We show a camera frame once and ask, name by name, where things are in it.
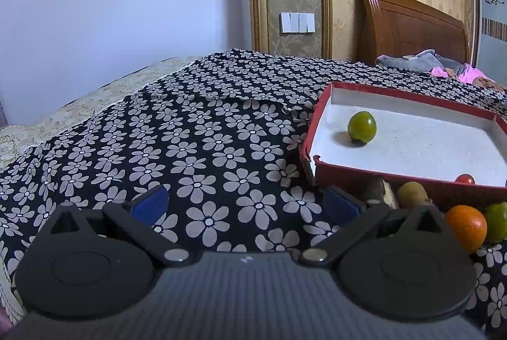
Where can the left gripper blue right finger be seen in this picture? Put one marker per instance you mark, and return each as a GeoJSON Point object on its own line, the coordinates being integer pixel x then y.
{"type": "Point", "coordinates": [355, 220]}

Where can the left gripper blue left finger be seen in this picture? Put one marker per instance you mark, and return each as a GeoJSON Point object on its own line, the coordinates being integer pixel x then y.
{"type": "Point", "coordinates": [135, 220]}

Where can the dark sugarcane piece small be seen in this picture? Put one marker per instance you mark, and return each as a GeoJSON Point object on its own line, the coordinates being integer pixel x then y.
{"type": "Point", "coordinates": [378, 191]}

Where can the brown kiwi fruit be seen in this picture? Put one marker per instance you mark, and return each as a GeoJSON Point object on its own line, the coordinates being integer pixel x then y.
{"type": "Point", "coordinates": [411, 194]}

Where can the green tomato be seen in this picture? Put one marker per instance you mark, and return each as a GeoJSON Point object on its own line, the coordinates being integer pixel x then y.
{"type": "Point", "coordinates": [496, 218]}
{"type": "Point", "coordinates": [362, 127]}

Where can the orange mandarin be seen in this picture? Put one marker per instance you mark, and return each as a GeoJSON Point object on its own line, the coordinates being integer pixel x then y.
{"type": "Point", "coordinates": [468, 225]}

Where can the small red cherry tomato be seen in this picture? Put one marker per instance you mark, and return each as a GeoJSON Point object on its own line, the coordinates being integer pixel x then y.
{"type": "Point", "coordinates": [466, 179]}

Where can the black floral tablecloth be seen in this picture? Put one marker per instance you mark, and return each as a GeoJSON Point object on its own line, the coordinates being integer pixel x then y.
{"type": "Point", "coordinates": [222, 133]}

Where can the red shallow cardboard tray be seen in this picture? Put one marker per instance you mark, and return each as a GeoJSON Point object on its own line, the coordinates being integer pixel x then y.
{"type": "Point", "coordinates": [419, 138]}

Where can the grey and pink bedding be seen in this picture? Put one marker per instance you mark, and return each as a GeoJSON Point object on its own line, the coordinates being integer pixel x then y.
{"type": "Point", "coordinates": [427, 61]}

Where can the wooden bed headboard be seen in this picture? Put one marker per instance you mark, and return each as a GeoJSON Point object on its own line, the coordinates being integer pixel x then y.
{"type": "Point", "coordinates": [406, 27]}

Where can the wardrobe sliding door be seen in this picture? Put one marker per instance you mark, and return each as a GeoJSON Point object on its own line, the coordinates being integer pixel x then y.
{"type": "Point", "coordinates": [491, 49]}

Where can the white wall switch panel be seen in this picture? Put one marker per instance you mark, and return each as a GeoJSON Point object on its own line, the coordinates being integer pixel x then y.
{"type": "Point", "coordinates": [297, 23]}

